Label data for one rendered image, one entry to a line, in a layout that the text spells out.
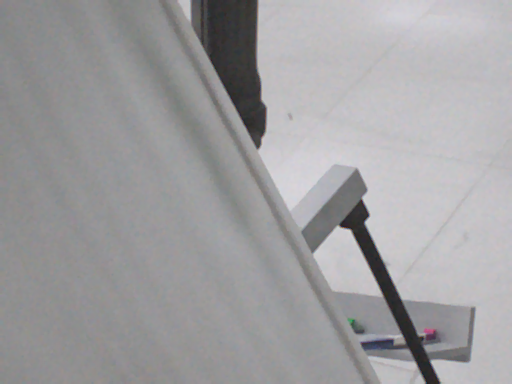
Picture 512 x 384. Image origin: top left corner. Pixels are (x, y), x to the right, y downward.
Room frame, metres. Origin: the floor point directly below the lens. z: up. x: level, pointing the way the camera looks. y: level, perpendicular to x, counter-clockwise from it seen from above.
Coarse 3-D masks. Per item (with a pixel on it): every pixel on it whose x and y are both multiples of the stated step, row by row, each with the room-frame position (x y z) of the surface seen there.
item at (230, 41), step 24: (192, 0) 1.04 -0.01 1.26; (216, 0) 1.01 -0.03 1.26; (240, 0) 1.02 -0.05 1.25; (192, 24) 1.07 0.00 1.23; (216, 24) 1.03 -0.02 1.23; (240, 24) 1.04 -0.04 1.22; (216, 48) 1.04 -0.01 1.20; (240, 48) 1.05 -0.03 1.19; (216, 72) 1.06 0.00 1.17; (240, 72) 1.07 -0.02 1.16; (240, 96) 1.08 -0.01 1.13; (264, 120) 1.11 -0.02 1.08
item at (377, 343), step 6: (384, 336) 1.09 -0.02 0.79; (426, 336) 1.11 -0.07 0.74; (432, 336) 1.12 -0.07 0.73; (360, 342) 1.06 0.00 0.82; (366, 342) 1.06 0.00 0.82; (372, 342) 1.06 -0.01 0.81; (378, 342) 1.07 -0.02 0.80; (384, 342) 1.07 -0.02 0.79; (390, 342) 1.08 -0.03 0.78; (366, 348) 1.06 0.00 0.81; (372, 348) 1.06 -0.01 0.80; (378, 348) 1.07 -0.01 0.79; (384, 348) 1.07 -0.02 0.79
